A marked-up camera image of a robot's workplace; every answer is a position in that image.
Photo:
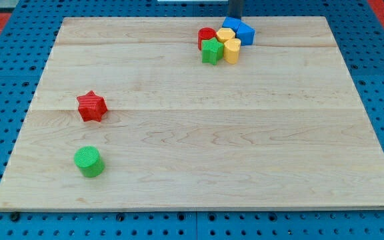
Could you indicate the blue pentagon block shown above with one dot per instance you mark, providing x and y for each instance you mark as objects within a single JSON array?
[{"x": 245, "y": 34}]

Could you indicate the yellow heart block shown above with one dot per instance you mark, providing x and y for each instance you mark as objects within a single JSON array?
[{"x": 231, "y": 50}]

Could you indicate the light wooden board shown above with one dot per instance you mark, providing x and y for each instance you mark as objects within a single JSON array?
[{"x": 283, "y": 129}]

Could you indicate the yellow hexagon block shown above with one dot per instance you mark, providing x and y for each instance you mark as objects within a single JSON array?
[{"x": 225, "y": 34}]

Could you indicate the red star block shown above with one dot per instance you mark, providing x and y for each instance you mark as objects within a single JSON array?
[{"x": 91, "y": 107}]

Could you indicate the green star block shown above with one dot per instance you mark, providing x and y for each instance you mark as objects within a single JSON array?
[{"x": 211, "y": 51}]

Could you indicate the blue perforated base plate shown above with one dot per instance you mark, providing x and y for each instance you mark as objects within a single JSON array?
[{"x": 25, "y": 43}]

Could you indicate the red cylinder block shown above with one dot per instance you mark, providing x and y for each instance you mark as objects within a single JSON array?
[{"x": 205, "y": 33}]

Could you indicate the green cylinder block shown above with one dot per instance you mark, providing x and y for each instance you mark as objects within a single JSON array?
[{"x": 89, "y": 162}]

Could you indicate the blue cube block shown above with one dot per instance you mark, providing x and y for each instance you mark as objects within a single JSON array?
[{"x": 232, "y": 23}]

